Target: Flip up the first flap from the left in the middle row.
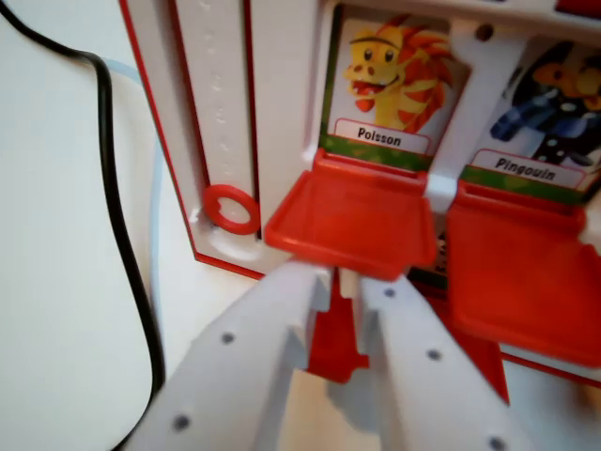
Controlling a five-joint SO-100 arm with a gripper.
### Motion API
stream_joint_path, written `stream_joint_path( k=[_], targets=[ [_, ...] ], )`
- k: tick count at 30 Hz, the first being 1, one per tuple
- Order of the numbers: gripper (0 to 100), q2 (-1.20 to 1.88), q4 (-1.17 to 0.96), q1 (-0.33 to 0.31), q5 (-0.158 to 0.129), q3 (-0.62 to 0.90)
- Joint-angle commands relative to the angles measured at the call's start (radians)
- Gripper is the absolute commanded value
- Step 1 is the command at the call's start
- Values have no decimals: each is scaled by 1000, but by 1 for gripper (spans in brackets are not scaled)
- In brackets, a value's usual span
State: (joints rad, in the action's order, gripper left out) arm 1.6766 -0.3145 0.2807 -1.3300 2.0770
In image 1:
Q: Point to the red flap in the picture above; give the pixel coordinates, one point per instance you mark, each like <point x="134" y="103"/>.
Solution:
<point x="521" y="277"/>
<point x="352" y="221"/>

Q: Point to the red flap below Pingouin card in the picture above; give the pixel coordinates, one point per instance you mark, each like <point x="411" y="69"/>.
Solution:
<point x="521" y="277"/>

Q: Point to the red and white game board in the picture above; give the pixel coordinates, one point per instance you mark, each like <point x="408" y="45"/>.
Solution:
<point x="282" y="117"/>

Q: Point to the Poisson picture card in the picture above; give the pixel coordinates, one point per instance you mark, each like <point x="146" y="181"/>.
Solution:
<point x="394" y="84"/>

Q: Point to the Pingouin picture card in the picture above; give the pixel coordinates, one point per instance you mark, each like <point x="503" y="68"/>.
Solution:
<point x="554" y="108"/>

